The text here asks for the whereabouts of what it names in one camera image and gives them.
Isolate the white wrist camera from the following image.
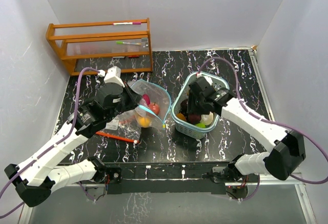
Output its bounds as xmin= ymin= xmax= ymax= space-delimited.
xmin=97 ymin=66 xmax=125 ymax=88
xmin=196 ymin=73 xmax=213 ymax=85

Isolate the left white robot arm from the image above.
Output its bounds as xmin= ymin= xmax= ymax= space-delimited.
xmin=4 ymin=83 xmax=142 ymax=207

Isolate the white round bun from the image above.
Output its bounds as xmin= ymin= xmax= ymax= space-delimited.
xmin=200 ymin=112 xmax=214 ymax=126

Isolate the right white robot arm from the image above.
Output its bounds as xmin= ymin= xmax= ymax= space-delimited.
xmin=187 ymin=74 xmax=306 ymax=181

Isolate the pink white marker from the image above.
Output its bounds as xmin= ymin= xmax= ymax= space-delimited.
xmin=112 ymin=22 xmax=142 ymax=26

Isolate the green lime fruit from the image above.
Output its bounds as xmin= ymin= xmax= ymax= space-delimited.
xmin=195 ymin=123 xmax=206 ymax=129

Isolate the purple cable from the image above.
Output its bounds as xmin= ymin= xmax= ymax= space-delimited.
xmin=196 ymin=56 xmax=328 ymax=201
xmin=0 ymin=67 xmax=106 ymax=219

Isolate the orange-zipper clear bag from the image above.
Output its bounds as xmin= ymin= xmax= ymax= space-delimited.
xmin=96 ymin=111 xmax=141 ymax=144

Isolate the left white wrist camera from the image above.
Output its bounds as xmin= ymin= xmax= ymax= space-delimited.
xmin=97 ymin=66 xmax=125 ymax=88

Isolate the green yellow mango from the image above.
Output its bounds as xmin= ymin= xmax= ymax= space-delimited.
xmin=136 ymin=116 xmax=152 ymax=128

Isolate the orange wooden shelf rack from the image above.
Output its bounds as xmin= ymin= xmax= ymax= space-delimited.
xmin=46 ymin=18 xmax=153 ymax=76

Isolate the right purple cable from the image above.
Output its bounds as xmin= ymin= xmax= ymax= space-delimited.
xmin=196 ymin=56 xmax=328 ymax=201

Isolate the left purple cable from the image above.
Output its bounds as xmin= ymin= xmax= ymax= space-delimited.
xmin=0 ymin=67 xmax=106 ymax=219

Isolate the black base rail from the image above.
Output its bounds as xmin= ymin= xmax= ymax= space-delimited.
xmin=102 ymin=161 xmax=249 ymax=195

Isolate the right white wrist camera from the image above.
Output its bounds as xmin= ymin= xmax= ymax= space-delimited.
xmin=196 ymin=73 xmax=213 ymax=85

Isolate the green marker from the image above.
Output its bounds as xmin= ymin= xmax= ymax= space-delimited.
xmin=116 ymin=41 xmax=141 ymax=46

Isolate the orange fruit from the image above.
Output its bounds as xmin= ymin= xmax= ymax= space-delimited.
xmin=176 ymin=113 xmax=187 ymax=122

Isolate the light blue plastic basket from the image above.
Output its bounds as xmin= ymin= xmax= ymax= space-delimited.
xmin=171 ymin=72 xmax=233 ymax=139

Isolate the red apple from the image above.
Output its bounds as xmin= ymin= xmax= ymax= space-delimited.
xmin=148 ymin=103 xmax=160 ymax=115

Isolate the magenta round fruit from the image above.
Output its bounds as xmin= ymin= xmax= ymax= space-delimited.
xmin=142 ymin=94 xmax=151 ymax=106

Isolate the blue-zipper clear bag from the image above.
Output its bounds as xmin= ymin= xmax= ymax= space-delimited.
xmin=128 ymin=79 xmax=171 ymax=129

